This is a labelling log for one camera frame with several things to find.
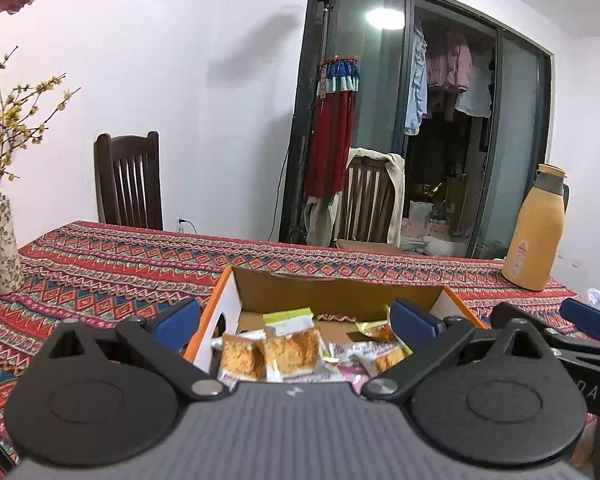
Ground pink snack packet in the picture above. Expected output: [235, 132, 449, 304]
[338, 364, 370, 394]

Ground cake slice packet right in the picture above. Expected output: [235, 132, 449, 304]
[328, 340, 413, 377]

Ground cake slice packet left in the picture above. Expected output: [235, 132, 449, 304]
[210, 330, 266, 390]

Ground yellow thermos jug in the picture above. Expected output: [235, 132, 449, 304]
[502, 164, 567, 292]

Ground orange cardboard box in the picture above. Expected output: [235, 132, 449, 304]
[184, 266, 484, 373]

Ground patterned red tablecloth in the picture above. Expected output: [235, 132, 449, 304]
[0, 221, 574, 452]

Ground cake slice packet green top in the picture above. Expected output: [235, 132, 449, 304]
[260, 308, 323, 382]

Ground wooden chair with cloth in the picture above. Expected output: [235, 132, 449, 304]
[334, 148, 405, 249]

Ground dark wooden chair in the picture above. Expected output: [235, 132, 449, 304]
[94, 131, 163, 231]

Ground light blue hanging shirt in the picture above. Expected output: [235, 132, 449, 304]
[404, 20, 428, 136]

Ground yellow flower branches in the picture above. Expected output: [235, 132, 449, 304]
[0, 47, 80, 181]

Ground pink hanging clothes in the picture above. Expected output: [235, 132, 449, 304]
[426, 27, 472, 93]

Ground red hanging garment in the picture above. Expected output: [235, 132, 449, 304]
[304, 56, 360, 198]

